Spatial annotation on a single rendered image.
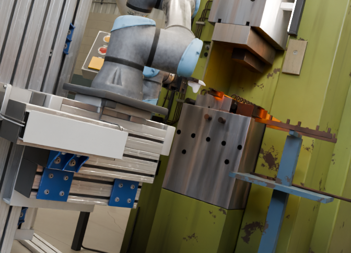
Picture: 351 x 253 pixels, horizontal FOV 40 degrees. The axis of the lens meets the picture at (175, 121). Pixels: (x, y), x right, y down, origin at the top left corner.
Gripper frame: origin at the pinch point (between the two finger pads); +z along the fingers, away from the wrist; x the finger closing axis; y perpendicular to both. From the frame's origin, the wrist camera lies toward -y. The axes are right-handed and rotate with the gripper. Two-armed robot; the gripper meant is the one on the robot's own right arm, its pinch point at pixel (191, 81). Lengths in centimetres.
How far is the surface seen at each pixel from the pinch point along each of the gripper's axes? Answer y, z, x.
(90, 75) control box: 6, 6, -64
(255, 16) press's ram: -42, 31, 8
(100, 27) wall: -165, 639, -641
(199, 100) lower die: 4.9, 30.7, -10.5
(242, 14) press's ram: -42, 31, 2
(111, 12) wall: -203, 639, -620
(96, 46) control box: -10, 10, -69
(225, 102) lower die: 3.3, 30.7, 4.3
